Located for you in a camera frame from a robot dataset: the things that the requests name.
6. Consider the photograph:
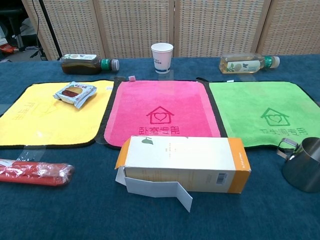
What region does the snack cake packet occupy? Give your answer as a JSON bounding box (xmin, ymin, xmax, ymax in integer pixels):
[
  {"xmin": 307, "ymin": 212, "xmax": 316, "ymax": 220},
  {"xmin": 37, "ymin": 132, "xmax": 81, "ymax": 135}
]
[{"xmin": 52, "ymin": 81, "xmax": 98, "ymax": 110}]

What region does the pink towel mat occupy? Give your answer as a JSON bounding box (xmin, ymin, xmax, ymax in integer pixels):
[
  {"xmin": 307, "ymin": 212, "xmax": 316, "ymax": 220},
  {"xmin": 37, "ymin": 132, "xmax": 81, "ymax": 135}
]
[{"xmin": 96, "ymin": 75, "xmax": 227, "ymax": 151}]

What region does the green towel mat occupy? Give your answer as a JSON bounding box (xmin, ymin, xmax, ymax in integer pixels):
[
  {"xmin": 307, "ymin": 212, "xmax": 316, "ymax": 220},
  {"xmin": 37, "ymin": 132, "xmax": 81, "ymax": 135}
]
[{"xmin": 196, "ymin": 77, "xmax": 320, "ymax": 150}]

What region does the yellow towel mat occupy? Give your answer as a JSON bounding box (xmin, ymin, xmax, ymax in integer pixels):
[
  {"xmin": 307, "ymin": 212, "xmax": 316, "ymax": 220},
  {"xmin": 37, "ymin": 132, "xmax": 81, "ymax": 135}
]
[{"xmin": 0, "ymin": 79, "xmax": 115, "ymax": 150}]

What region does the white and orange carton box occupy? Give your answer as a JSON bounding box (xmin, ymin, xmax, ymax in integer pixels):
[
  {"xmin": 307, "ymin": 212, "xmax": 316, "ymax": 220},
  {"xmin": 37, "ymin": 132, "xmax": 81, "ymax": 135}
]
[{"xmin": 114, "ymin": 135, "xmax": 252, "ymax": 213}]

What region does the white paper cup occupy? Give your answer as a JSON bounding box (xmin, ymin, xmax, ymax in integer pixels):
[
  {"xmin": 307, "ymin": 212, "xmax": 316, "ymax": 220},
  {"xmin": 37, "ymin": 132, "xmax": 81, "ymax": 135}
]
[{"xmin": 150, "ymin": 42, "xmax": 174, "ymax": 75}]

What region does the dark tea bottle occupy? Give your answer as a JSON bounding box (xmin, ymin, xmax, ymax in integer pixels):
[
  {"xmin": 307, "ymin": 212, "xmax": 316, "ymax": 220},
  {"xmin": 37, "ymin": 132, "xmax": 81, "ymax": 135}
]
[{"xmin": 59, "ymin": 53, "xmax": 120, "ymax": 76}]

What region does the pale yellow tea bottle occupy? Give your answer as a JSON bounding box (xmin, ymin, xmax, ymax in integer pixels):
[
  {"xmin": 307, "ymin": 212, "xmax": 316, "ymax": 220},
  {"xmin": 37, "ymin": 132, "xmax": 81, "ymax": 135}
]
[{"xmin": 218, "ymin": 52, "xmax": 281, "ymax": 75}]

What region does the wicker folding screen panel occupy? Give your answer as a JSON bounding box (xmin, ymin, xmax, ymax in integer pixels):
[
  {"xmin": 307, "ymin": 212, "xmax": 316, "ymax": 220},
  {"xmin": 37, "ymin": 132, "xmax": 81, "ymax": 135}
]
[
  {"xmin": 21, "ymin": 0, "xmax": 106, "ymax": 61},
  {"xmin": 92, "ymin": 0, "xmax": 176, "ymax": 59},
  {"xmin": 256, "ymin": 0, "xmax": 320, "ymax": 56},
  {"xmin": 173, "ymin": 0, "xmax": 273, "ymax": 58}
]

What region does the clear tape strip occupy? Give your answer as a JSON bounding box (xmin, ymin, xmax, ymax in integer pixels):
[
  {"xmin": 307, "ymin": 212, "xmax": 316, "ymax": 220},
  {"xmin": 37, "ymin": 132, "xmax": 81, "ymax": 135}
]
[{"xmin": 16, "ymin": 144, "xmax": 50, "ymax": 162}]

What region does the red item in plastic wrap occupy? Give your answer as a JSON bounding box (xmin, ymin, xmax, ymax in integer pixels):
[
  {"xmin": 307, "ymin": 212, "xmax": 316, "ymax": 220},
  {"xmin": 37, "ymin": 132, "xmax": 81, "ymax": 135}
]
[{"xmin": 0, "ymin": 158, "xmax": 76, "ymax": 187}]

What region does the black tripod stand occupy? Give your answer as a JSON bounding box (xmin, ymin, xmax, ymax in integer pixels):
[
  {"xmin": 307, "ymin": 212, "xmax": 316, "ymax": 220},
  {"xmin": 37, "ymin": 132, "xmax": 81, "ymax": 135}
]
[{"xmin": 30, "ymin": 0, "xmax": 63, "ymax": 61}]

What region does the stainless steel mug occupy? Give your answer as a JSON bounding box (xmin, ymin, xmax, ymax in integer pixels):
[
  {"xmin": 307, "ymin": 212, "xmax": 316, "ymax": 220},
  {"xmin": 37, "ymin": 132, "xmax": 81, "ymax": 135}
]
[{"xmin": 276, "ymin": 136, "xmax": 320, "ymax": 193}]

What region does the orange object on floor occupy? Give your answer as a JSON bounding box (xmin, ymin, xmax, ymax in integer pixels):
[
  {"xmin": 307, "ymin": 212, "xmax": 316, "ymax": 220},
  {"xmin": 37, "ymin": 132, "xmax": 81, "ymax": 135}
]
[{"xmin": 0, "ymin": 44, "xmax": 15, "ymax": 55}]

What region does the black office chair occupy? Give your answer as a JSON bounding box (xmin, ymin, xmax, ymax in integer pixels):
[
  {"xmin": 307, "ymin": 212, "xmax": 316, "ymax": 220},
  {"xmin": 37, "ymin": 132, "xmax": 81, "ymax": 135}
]
[{"xmin": 0, "ymin": 6, "xmax": 29, "ymax": 52}]

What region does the thin black hanging cable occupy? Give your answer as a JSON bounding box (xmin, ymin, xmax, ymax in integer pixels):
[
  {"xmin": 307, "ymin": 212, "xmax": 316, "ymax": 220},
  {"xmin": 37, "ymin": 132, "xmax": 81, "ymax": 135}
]
[{"xmin": 34, "ymin": 0, "xmax": 41, "ymax": 50}]

